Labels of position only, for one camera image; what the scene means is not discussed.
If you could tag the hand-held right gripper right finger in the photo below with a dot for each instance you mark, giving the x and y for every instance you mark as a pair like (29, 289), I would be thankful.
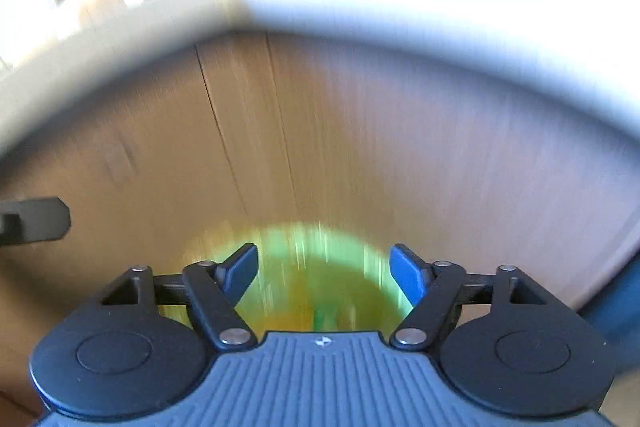
(406, 272)

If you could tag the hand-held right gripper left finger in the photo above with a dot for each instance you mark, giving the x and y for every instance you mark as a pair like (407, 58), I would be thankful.
(242, 266)

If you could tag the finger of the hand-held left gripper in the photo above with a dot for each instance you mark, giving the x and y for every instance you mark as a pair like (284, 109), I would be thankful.
(35, 219)

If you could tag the green trash bin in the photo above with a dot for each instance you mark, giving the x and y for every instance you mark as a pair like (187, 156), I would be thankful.
(320, 272)

